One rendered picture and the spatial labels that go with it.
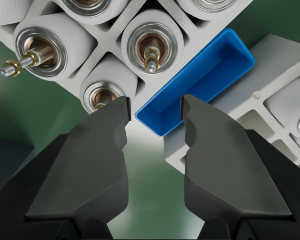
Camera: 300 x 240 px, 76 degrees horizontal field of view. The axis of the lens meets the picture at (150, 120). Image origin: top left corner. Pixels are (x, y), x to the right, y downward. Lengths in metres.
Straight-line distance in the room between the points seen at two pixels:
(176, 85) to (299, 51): 0.29
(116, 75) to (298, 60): 0.34
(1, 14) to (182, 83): 0.43
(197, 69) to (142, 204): 0.67
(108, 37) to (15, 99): 0.46
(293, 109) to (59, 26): 0.42
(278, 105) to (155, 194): 0.64
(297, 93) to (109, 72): 0.35
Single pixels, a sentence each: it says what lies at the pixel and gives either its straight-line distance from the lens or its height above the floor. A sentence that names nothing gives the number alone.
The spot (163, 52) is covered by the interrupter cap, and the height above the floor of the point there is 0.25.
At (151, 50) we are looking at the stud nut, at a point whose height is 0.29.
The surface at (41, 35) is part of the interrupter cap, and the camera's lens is 0.34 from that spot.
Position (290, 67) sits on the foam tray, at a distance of 0.47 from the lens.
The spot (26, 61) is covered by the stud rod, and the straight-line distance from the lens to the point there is 0.31.
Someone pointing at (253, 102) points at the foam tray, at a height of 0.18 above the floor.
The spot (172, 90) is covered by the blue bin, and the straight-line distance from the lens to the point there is 0.60.
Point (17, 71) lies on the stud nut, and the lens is 0.28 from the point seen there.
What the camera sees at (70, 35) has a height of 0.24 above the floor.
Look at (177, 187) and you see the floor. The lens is 0.89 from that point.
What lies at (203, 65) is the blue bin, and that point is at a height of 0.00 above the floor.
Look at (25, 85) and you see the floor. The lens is 0.71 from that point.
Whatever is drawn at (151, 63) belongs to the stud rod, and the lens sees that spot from 0.22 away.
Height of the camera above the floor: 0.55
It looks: 57 degrees down
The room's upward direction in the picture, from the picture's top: 178 degrees counter-clockwise
